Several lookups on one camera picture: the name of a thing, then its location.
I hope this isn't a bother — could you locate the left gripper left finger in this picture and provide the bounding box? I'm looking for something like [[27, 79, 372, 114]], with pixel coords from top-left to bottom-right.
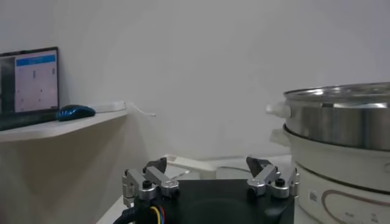
[[121, 156, 181, 208]]

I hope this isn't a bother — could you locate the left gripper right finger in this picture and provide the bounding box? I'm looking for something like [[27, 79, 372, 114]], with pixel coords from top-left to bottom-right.
[[246, 156, 301, 200]]

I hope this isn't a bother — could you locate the stainless steel steamer basket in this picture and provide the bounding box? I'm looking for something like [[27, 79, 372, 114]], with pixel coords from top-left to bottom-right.
[[265, 82, 390, 152]]

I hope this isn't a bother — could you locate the white electric cooker pot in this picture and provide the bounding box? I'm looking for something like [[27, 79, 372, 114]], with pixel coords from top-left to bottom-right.
[[269, 123, 390, 224]]

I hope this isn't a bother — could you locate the blue computer mouse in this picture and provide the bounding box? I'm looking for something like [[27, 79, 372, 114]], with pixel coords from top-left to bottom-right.
[[56, 104, 96, 122]]

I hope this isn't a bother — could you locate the white side table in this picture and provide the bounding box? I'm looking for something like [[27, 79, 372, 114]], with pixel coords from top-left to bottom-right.
[[0, 109, 153, 224]]

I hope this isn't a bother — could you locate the black laptop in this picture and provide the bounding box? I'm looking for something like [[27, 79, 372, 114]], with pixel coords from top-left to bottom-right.
[[0, 46, 60, 131]]

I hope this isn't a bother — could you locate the coloured gripper wire bundle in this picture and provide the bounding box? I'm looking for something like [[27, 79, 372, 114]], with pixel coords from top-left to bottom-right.
[[149, 206, 166, 224]]

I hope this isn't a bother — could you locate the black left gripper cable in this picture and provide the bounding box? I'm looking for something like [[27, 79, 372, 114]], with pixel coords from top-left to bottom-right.
[[113, 206, 138, 224]]

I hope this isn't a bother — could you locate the glass lid with white handle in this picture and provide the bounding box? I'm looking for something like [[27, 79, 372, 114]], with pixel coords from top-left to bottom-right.
[[163, 154, 254, 180]]

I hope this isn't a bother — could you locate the thin white adapter cable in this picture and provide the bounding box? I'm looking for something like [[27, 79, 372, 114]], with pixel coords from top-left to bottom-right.
[[125, 102, 157, 117]]

